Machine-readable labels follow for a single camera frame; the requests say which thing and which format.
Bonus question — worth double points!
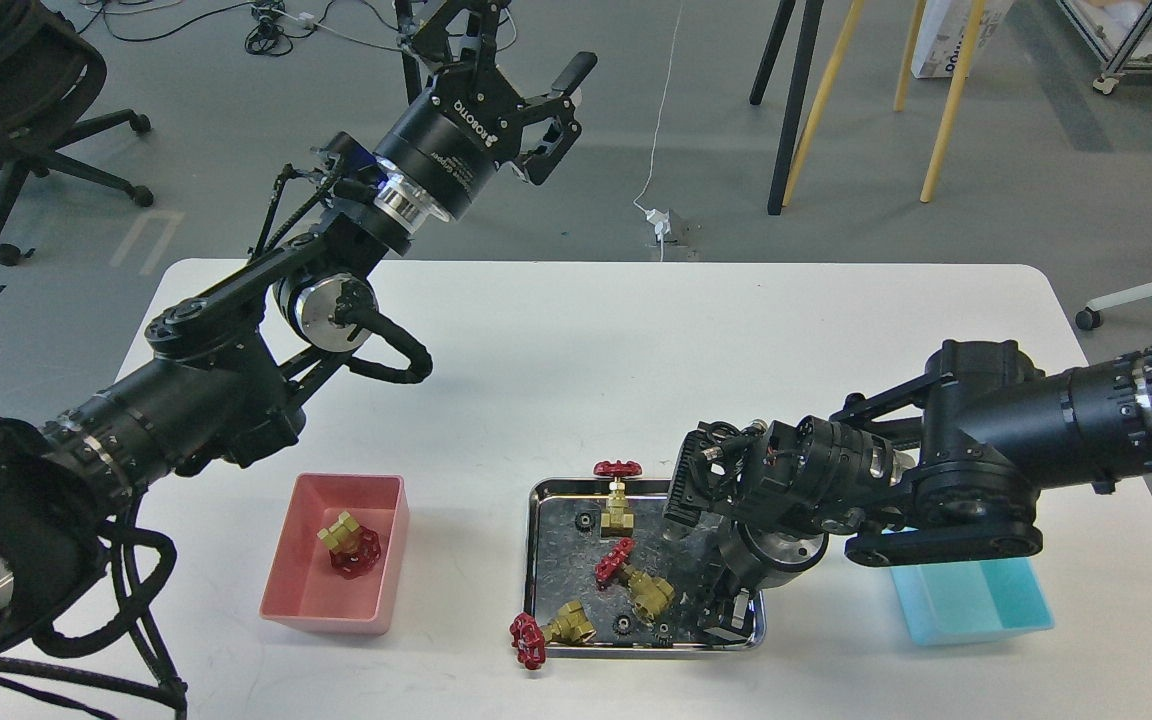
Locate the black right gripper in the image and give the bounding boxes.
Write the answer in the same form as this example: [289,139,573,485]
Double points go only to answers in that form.
[695,520,829,641]

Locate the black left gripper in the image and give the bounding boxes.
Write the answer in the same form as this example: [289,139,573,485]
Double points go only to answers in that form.
[376,1,598,225]

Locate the brass valve red handle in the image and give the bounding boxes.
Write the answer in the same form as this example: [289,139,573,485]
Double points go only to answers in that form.
[316,510,382,579]
[594,537,676,624]
[593,460,643,538]
[509,600,596,670]

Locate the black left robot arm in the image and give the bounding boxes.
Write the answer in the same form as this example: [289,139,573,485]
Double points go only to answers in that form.
[0,1,596,719]

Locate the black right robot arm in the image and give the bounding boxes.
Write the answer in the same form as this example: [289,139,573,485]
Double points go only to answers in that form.
[664,340,1152,639]

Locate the black gear bottom right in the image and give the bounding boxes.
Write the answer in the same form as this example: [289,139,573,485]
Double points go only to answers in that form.
[652,621,675,647]

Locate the black gear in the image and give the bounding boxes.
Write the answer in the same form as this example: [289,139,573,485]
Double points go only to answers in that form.
[612,614,635,637]
[573,511,599,535]
[652,621,675,647]

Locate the black gear bottom left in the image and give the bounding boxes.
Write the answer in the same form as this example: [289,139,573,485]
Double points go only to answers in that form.
[612,614,635,637]

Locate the black gear upper left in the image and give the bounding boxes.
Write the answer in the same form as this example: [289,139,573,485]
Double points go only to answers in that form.
[573,511,599,535]

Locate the blue plastic box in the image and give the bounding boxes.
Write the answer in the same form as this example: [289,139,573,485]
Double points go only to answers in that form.
[890,559,1055,646]

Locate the pink plastic box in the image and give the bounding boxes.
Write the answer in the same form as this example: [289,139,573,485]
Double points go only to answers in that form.
[260,473,410,635]

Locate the white cardboard box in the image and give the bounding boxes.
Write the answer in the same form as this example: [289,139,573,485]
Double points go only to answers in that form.
[910,0,1014,79]

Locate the shiny metal tray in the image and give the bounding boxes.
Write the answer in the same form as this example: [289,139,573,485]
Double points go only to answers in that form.
[524,477,767,659]

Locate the black tripod stand left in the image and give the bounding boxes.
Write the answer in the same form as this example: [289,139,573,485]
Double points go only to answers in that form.
[392,0,433,104]

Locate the black tripod stand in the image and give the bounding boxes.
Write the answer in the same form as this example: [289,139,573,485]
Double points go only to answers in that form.
[748,1,824,217]
[392,0,433,104]

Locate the black tripod stand right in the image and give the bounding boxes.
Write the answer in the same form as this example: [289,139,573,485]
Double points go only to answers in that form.
[748,1,824,217]

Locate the yellow wooden easel legs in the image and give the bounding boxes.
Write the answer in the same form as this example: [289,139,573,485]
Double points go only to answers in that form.
[771,1,987,211]

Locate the black office chair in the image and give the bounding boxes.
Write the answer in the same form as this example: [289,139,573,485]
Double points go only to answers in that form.
[0,1,154,266]

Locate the brass valve top red handle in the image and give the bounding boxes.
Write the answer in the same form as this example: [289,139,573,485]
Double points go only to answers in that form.
[593,460,643,538]

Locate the brass valve bottom red handle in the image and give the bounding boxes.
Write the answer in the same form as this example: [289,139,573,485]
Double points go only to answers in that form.
[509,600,596,670]

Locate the white power adapter cable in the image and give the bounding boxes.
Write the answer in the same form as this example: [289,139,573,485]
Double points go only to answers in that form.
[632,0,689,263]

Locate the black floor cables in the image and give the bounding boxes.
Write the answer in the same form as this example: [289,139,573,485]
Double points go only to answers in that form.
[46,0,520,58]

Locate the aluminium frame cart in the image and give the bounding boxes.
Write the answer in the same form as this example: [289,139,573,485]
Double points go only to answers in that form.
[1056,1,1152,94]

